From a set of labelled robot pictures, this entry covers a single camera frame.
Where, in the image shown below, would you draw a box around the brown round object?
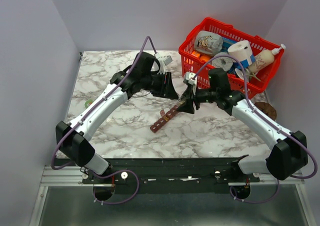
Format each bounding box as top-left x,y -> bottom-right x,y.
254,101 -> 277,121

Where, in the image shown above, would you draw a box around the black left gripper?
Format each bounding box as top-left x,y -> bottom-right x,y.
141,71 -> 180,101

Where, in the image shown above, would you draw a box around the white paper plate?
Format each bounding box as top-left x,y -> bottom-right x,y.
235,68 -> 251,80

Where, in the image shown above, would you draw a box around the black metal base frame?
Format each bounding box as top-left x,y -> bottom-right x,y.
51,154 -> 261,196

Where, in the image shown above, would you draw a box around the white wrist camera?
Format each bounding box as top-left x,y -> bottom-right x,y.
183,71 -> 198,86
154,53 -> 173,75

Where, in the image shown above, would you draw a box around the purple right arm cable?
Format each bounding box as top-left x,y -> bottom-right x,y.
192,55 -> 318,204

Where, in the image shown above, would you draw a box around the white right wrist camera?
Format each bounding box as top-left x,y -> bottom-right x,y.
183,71 -> 198,86

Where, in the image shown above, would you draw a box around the red weekly pill organizer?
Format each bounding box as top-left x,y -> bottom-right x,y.
150,103 -> 179,133

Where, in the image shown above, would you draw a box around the cream lotion pump bottle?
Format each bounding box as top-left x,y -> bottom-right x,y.
247,44 -> 286,74

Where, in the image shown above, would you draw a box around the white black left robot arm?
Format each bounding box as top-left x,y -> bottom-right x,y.
55,51 -> 179,184

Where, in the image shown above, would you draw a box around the grey wrapped printed paper roll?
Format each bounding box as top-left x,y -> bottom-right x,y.
194,30 -> 223,56

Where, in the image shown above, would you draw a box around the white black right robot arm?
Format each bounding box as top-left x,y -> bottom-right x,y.
177,68 -> 308,182

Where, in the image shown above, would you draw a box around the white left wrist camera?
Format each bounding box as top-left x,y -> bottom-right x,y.
154,53 -> 173,75

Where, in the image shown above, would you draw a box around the blue box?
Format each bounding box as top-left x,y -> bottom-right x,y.
222,37 -> 237,48

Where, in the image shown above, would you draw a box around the red plastic basket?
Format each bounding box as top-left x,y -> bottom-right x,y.
178,17 -> 286,98

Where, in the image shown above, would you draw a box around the orange ball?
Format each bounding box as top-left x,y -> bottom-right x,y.
199,55 -> 211,63

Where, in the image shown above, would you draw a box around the grey wrapped small paper roll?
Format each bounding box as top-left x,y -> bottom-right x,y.
211,52 -> 234,72

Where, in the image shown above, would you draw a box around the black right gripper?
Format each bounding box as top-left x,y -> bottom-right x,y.
175,83 -> 219,115

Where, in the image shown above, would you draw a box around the clear bottle yellow pills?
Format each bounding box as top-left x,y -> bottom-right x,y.
176,99 -> 186,107

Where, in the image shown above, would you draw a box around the orange snack box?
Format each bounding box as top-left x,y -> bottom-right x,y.
191,50 -> 201,58

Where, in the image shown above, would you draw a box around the white toilet roll blue tape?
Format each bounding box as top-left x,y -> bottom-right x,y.
227,40 -> 256,68

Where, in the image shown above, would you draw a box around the aluminium rail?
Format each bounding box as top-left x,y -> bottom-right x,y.
40,166 -> 93,187

